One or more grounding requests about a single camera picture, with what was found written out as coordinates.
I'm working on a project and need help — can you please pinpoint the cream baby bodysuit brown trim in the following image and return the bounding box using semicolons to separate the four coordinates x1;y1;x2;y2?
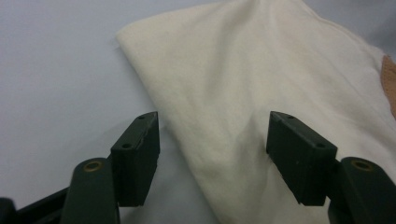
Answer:
115;0;396;224

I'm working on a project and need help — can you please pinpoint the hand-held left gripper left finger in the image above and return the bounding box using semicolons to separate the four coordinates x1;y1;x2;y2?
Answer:
110;111;162;208

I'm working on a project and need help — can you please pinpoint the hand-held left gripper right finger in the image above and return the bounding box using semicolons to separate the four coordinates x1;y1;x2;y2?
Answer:
265;110;339;207

